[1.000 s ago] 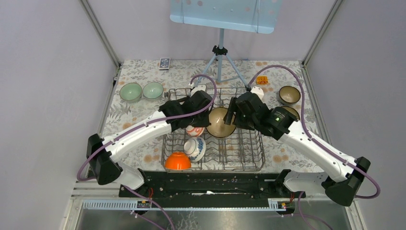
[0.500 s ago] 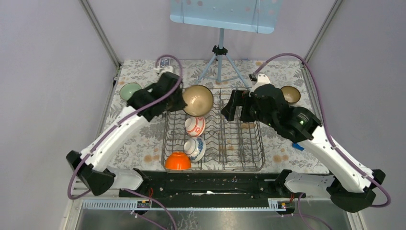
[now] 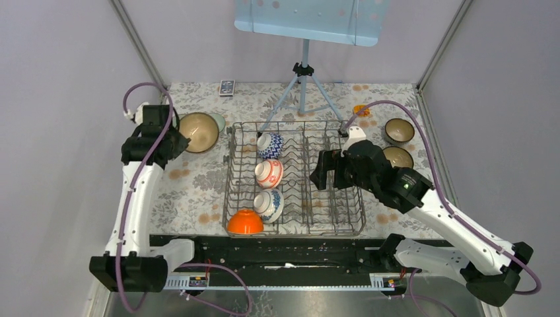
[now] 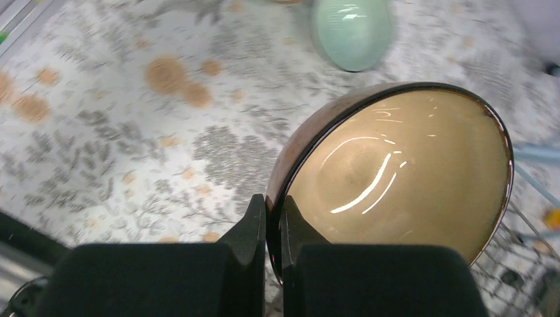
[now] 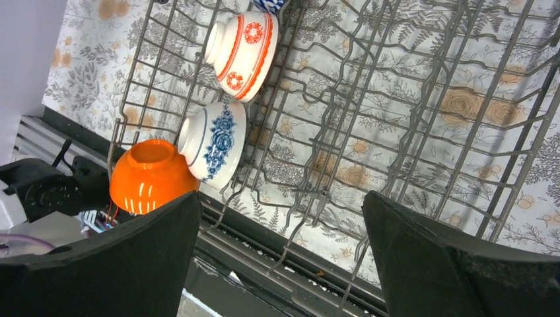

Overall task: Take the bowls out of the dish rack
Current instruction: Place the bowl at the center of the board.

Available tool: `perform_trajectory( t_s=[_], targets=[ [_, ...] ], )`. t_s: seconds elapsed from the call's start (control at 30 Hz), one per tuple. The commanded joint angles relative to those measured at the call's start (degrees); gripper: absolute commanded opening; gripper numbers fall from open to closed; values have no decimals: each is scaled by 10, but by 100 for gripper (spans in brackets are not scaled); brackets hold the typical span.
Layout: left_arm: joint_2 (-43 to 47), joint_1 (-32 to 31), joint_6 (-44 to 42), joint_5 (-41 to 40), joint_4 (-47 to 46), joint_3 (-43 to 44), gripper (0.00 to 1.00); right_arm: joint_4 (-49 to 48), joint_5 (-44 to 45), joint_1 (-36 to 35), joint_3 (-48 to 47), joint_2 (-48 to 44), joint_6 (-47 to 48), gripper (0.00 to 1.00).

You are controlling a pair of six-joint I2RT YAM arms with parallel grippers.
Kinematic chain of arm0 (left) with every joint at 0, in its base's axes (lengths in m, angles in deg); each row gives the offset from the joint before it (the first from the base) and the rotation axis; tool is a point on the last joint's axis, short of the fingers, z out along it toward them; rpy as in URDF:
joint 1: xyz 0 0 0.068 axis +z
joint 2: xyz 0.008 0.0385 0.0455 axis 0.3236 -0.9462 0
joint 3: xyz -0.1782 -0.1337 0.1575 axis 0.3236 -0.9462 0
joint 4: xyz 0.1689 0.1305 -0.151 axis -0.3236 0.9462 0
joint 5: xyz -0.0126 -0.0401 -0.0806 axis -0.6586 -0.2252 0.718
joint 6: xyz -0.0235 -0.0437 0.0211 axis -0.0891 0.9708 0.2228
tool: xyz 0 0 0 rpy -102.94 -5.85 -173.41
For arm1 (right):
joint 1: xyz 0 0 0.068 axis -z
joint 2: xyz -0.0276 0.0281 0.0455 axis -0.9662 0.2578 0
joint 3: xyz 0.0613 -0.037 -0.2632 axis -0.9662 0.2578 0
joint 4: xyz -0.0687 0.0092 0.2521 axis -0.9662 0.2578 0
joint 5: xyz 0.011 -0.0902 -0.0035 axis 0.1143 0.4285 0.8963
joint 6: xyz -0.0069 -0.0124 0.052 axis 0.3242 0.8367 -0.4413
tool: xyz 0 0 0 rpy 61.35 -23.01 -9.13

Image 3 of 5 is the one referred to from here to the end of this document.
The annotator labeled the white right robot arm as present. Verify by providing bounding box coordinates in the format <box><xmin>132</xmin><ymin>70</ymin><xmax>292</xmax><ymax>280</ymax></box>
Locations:
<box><xmin>310</xmin><ymin>140</ymin><xmax>533</xmax><ymax>307</ymax></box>

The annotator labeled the white red patterned bowl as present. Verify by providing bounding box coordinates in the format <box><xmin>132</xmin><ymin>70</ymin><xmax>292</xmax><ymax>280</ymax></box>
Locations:
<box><xmin>254</xmin><ymin>159</ymin><xmax>284</xmax><ymax>189</ymax></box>

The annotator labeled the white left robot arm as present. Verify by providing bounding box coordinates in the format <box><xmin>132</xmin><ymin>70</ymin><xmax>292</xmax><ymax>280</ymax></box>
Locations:
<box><xmin>88</xmin><ymin>104</ymin><xmax>190</xmax><ymax>293</ymax></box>

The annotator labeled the grey wire dish rack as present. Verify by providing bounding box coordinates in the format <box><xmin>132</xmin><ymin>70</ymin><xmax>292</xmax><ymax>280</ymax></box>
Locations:
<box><xmin>223</xmin><ymin>120</ymin><xmax>366</xmax><ymax>238</ymax></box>

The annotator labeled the dark teal gold bowl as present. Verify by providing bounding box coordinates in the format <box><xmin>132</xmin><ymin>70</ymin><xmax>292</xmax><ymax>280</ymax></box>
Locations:
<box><xmin>382</xmin><ymin>146</ymin><xmax>414</xmax><ymax>168</ymax></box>

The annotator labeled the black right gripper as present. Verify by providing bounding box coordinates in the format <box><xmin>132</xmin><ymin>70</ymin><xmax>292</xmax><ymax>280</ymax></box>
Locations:
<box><xmin>308</xmin><ymin>149</ymin><xmax>377</xmax><ymax>194</ymax></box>

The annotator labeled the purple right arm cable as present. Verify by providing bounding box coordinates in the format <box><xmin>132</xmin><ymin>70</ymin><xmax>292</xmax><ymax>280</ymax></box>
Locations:
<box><xmin>339</xmin><ymin>100</ymin><xmax>542</xmax><ymax>317</ymax></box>

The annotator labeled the orange bowl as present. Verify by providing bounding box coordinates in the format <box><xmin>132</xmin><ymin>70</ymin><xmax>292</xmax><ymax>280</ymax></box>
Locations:
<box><xmin>227</xmin><ymin>209</ymin><xmax>264</xmax><ymax>234</ymax></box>

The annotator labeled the blue white zigzag bowl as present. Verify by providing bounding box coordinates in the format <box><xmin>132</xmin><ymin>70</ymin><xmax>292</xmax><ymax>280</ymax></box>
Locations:
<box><xmin>257</xmin><ymin>133</ymin><xmax>284</xmax><ymax>160</ymax></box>

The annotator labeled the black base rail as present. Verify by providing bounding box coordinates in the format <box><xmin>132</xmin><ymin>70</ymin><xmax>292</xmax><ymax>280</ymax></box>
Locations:
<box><xmin>149</xmin><ymin>234</ymin><xmax>454</xmax><ymax>287</ymax></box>

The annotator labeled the small yellow orange toy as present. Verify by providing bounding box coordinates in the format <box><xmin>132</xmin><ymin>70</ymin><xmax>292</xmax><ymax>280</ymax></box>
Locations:
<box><xmin>353</xmin><ymin>104</ymin><xmax>370</xmax><ymax>118</ymax></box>

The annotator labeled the pink speckled bowl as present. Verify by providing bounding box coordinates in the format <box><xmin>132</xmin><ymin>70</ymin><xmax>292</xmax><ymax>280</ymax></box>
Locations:
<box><xmin>179</xmin><ymin>112</ymin><xmax>220</xmax><ymax>153</ymax></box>

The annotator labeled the light blue board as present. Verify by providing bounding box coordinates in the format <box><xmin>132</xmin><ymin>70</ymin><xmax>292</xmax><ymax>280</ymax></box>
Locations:
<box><xmin>234</xmin><ymin>0</ymin><xmax>390</xmax><ymax>47</ymax></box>

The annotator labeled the pale green checkered bowl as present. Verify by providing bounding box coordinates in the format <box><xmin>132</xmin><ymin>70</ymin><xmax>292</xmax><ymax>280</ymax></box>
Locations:
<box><xmin>209</xmin><ymin>113</ymin><xmax>226</xmax><ymax>133</ymax></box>

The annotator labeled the white blue floral bowl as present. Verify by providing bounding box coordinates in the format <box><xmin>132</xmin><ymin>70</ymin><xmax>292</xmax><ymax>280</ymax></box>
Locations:
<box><xmin>253</xmin><ymin>188</ymin><xmax>285</xmax><ymax>224</ymax></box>

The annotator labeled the dark brown patterned bowl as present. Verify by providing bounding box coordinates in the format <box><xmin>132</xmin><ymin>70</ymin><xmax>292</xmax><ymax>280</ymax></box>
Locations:
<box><xmin>383</xmin><ymin>118</ymin><xmax>415</xmax><ymax>146</ymax></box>

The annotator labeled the light blue tripod stand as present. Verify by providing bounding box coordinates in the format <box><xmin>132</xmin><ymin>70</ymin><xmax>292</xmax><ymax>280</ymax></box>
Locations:
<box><xmin>256</xmin><ymin>39</ymin><xmax>343</xmax><ymax>137</ymax></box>

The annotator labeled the playing card box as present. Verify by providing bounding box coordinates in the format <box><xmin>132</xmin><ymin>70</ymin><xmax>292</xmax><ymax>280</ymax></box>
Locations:
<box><xmin>219</xmin><ymin>79</ymin><xmax>236</xmax><ymax>97</ymax></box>

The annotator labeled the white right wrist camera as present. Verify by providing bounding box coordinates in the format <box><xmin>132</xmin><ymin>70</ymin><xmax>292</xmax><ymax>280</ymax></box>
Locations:
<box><xmin>341</xmin><ymin>125</ymin><xmax>367</xmax><ymax>157</ymax></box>

